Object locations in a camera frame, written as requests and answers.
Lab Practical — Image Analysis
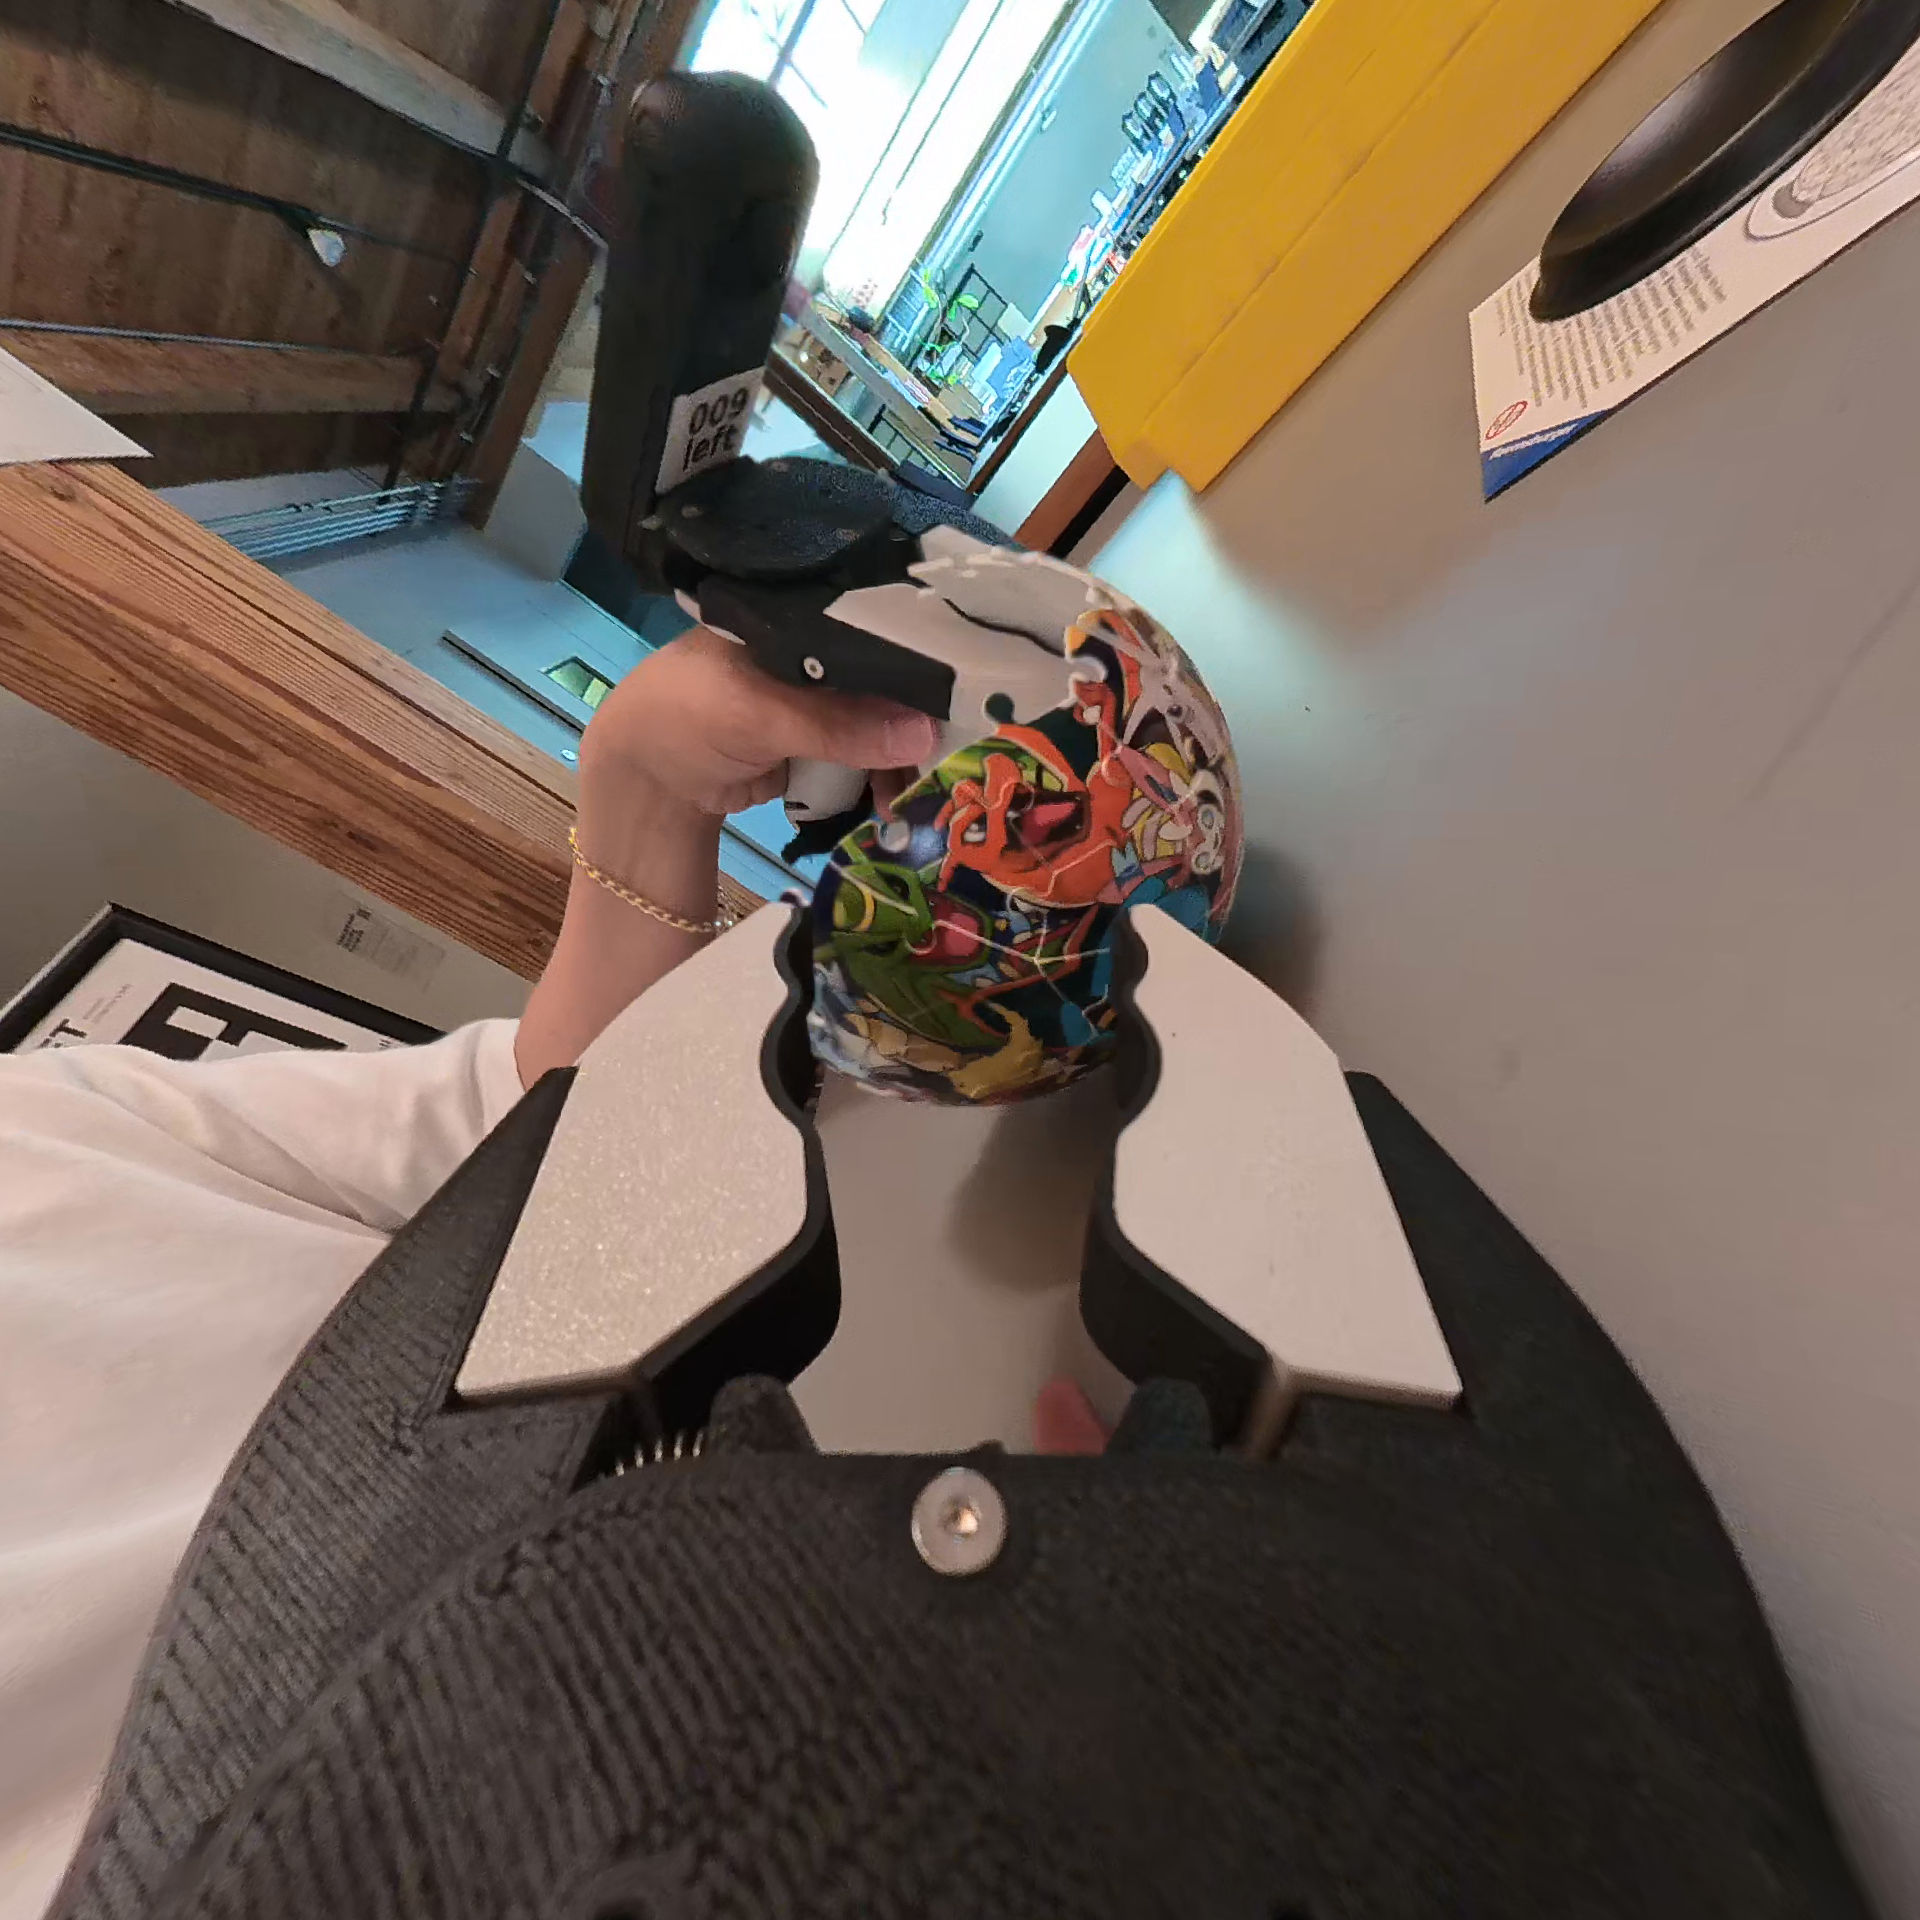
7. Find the person's left hand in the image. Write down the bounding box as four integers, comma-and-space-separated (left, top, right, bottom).
574, 629, 940, 905

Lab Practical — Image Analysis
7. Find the colourful puzzle ball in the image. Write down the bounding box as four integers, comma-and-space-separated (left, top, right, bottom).
806, 548, 1247, 1105

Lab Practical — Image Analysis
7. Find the person's white shirt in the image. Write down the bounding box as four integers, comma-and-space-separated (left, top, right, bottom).
0, 1019, 578, 1920

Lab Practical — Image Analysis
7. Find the white instruction leaflet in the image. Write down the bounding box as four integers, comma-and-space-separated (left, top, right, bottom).
1468, 59, 1920, 503

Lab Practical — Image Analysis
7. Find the black round ball stand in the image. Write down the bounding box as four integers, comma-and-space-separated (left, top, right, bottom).
1532, 0, 1920, 322

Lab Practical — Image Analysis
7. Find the wooden pillar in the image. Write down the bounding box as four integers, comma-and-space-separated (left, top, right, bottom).
0, 457, 752, 979

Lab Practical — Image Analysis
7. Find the gold chain bracelet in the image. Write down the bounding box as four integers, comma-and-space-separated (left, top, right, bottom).
567, 825, 742, 933

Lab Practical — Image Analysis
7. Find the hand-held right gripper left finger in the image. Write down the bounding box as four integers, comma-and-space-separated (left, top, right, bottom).
455, 903, 841, 1412

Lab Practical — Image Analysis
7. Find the black framed poster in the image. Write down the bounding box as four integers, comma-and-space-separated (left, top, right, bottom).
0, 905, 444, 1059

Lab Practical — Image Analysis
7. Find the yellow plastic bin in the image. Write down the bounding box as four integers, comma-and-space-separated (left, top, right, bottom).
1064, 0, 1670, 490

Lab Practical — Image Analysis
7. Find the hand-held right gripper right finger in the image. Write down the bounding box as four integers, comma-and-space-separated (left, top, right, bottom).
1080, 903, 1466, 1458

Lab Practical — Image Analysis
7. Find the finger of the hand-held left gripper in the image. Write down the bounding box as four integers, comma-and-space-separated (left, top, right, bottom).
910, 525, 1076, 634
835, 559, 1080, 726

